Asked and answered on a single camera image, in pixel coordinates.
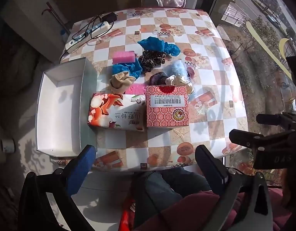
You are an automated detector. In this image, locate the person's right hand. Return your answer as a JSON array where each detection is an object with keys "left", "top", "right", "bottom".
[{"left": 283, "top": 168, "right": 294, "bottom": 208}]

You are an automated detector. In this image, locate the red patterned box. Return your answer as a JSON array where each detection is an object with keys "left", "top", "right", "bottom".
[{"left": 146, "top": 85, "right": 190, "bottom": 128}]

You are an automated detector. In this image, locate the black power adapter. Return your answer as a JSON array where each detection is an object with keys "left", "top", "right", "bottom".
[{"left": 99, "top": 12, "right": 118, "bottom": 23}]

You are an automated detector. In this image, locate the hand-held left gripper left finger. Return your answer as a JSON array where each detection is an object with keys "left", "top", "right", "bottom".
[{"left": 17, "top": 145, "right": 96, "bottom": 231}]

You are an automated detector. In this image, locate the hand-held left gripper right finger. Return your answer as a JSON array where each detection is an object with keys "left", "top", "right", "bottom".
[{"left": 195, "top": 145, "right": 274, "bottom": 231}]

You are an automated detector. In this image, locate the leopard print scrunchie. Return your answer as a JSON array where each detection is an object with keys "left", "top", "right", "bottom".
[{"left": 138, "top": 50, "right": 167, "bottom": 73}]

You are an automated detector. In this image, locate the checkered vinyl tablecloth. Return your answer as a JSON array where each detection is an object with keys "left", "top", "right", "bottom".
[{"left": 49, "top": 7, "right": 249, "bottom": 172}]

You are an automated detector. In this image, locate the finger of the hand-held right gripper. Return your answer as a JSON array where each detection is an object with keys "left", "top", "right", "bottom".
[
  {"left": 229, "top": 129, "right": 295, "bottom": 151},
  {"left": 256, "top": 112, "right": 296, "bottom": 128}
]

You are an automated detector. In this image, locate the blue plastic shoe cover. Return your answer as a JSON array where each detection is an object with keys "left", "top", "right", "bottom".
[
  {"left": 112, "top": 58, "right": 143, "bottom": 78},
  {"left": 163, "top": 42, "right": 181, "bottom": 56},
  {"left": 137, "top": 36, "right": 166, "bottom": 53}
]

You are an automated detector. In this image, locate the red plastic bag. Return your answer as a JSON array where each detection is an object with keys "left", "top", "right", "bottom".
[{"left": 117, "top": 196, "right": 139, "bottom": 231}]

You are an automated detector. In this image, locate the purple knit sock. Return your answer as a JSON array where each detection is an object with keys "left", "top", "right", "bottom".
[{"left": 149, "top": 72, "right": 168, "bottom": 86}]

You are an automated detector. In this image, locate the light blue fluffy scrunchie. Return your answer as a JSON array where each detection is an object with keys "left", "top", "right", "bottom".
[{"left": 163, "top": 60, "right": 187, "bottom": 78}]

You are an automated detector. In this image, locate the yellow window decal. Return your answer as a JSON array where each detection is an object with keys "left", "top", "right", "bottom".
[{"left": 245, "top": 21, "right": 293, "bottom": 78}]

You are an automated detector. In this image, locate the orange white tissue pack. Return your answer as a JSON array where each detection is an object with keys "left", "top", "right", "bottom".
[{"left": 87, "top": 93, "right": 147, "bottom": 132}]

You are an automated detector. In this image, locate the beige knit sock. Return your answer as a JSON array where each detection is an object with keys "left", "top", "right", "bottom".
[{"left": 109, "top": 73, "right": 137, "bottom": 94}]

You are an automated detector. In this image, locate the pink sponge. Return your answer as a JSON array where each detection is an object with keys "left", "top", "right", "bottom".
[
  {"left": 112, "top": 50, "right": 137, "bottom": 65},
  {"left": 127, "top": 84, "right": 148, "bottom": 95}
]

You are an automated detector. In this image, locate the white power strip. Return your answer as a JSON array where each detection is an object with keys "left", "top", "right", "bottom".
[{"left": 65, "top": 21, "right": 110, "bottom": 51}]

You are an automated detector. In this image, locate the person's red garment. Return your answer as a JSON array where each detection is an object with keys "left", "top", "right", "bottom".
[{"left": 135, "top": 188, "right": 296, "bottom": 231}]

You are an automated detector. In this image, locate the person's jeans leg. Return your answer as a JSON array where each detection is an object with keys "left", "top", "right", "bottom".
[{"left": 131, "top": 170, "right": 212, "bottom": 231}]

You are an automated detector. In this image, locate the white cardboard box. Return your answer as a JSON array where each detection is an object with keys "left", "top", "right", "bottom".
[{"left": 36, "top": 57, "right": 98, "bottom": 158}]

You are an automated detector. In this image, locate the black power cable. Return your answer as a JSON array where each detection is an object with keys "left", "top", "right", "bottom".
[{"left": 60, "top": 14, "right": 115, "bottom": 63}]

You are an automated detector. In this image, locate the white polka dot scrunchie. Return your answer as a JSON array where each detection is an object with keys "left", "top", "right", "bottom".
[{"left": 164, "top": 75, "right": 194, "bottom": 95}]

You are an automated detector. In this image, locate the red handled mop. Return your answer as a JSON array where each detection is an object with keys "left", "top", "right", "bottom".
[{"left": 42, "top": 2, "right": 72, "bottom": 36}]

